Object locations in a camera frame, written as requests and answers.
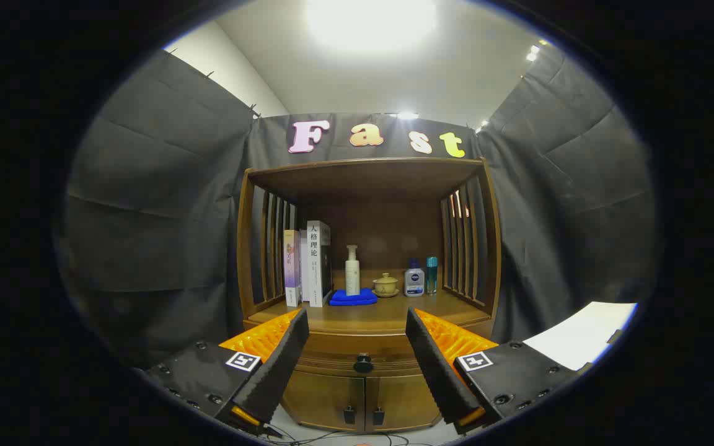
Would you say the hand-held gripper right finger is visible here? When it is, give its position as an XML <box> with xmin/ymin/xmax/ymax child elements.
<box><xmin>405</xmin><ymin>307</ymin><xmax>593</xmax><ymax>434</ymax></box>

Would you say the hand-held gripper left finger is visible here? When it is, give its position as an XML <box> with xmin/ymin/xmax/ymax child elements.
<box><xmin>145</xmin><ymin>308</ymin><xmax>310</xmax><ymax>434</ymax></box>

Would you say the brown wooden drawer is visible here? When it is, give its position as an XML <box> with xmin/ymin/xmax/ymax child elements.
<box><xmin>292</xmin><ymin>333</ymin><xmax>423</xmax><ymax>376</ymax></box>

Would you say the wooden countertop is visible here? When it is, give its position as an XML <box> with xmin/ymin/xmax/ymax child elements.
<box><xmin>249</xmin><ymin>288</ymin><xmax>493</xmax><ymax>335</ymax></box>

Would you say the brown wooden cabinet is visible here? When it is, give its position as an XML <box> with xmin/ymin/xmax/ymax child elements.
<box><xmin>236</xmin><ymin>157</ymin><xmax>503</xmax><ymax>433</ymax></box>

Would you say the white bottle with blue cap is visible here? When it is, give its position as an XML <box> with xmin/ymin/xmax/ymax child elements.
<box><xmin>404</xmin><ymin>258</ymin><xmax>425</xmax><ymax>298</ymax></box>

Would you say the blue folded cloth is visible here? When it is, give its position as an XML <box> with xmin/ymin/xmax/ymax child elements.
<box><xmin>329</xmin><ymin>288</ymin><xmax>378</xmax><ymax>307</ymax></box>

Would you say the purple book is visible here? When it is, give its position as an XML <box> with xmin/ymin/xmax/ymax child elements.
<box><xmin>283</xmin><ymin>230</ymin><xmax>302</xmax><ymax>308</ymax></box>

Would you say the yellow lidded teacup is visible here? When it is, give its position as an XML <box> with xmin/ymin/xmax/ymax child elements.
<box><xmin>372</xmin><ymin>273</ymin><xmax>400</xmax><ymax>299</ymax></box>

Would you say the thin white book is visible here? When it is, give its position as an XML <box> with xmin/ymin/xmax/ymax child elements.
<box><xmin>299</xmin><ymin>230</ymin><xmax>309</xmax><ymax>303</ymax></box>

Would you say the thick white book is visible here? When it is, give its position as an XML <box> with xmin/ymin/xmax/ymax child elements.
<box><xmin>306</xmin><ymin>220</ymin><xmax>333</xmax><ymax>308</ymax></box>

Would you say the white pump bottle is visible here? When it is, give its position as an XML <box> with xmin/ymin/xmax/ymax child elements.
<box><xmin>345</xmin><ymin>245</ymin><xmax>361</xmax><ymax>296</ymax></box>

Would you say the white flat board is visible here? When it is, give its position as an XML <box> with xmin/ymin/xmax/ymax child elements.
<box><xmin>521</xmin><ymin>302</ymin><xmax>638</xmax><ymax>371</ymax></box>

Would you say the black backdrop cloth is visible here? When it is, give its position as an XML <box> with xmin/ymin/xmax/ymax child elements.
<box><xmin>53</xmin><ymin>43</ymin><xmax>658</xmax><ymax>372</ymax></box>

